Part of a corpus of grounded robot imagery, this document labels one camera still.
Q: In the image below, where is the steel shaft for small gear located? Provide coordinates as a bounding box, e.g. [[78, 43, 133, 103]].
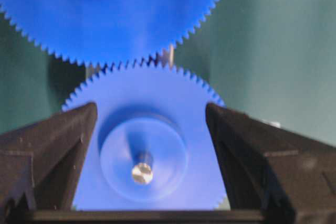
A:
[[131, 152, 153, 185]]

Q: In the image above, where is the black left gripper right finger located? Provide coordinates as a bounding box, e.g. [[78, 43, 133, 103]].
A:
[[205, 103, 335, 223]]

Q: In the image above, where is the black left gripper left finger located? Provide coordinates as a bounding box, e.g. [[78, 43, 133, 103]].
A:
[[1, 102, 98, 223]]

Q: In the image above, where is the large blue plastic gear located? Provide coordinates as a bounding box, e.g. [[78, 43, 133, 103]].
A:
[[1, 0, 219, 66]]

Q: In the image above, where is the small blue plastic gear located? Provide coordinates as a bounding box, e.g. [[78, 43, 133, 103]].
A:
[[62, 65, 226, 210]]

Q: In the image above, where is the silver aluminium extrusion rail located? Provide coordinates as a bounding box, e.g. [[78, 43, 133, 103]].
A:
[[85, 44, 174, 79]]

